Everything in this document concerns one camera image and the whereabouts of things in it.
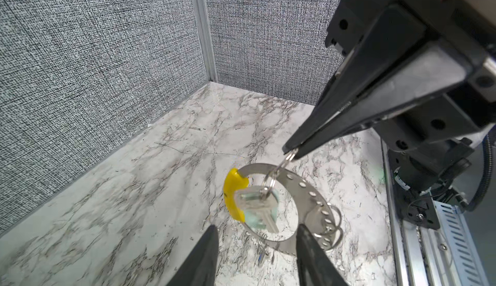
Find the pale green key tag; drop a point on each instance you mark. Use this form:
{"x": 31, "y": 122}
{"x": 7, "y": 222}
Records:
{"x": 260, "y": 207}

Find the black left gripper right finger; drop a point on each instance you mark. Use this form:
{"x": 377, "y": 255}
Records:
{"x": 314, "y": 267}

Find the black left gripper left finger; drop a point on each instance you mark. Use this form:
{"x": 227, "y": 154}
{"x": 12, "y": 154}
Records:
{"x": 199, "y": 268}

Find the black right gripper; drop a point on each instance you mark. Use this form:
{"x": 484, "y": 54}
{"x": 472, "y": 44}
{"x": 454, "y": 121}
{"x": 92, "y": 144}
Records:
{"x": 420, "y": 71}

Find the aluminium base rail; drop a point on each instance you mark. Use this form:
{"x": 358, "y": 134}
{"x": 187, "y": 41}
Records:
{"x": 447, "y": 256}

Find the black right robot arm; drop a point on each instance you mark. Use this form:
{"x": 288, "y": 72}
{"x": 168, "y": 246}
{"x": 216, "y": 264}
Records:
{"x": 428, "y": 170}

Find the yellow capped key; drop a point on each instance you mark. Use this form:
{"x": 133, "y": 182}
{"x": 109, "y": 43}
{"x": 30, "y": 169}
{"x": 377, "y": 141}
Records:
{"x": 233, "y": 182}

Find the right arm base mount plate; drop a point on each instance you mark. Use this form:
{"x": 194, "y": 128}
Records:
{"x": 420, "y": 211}

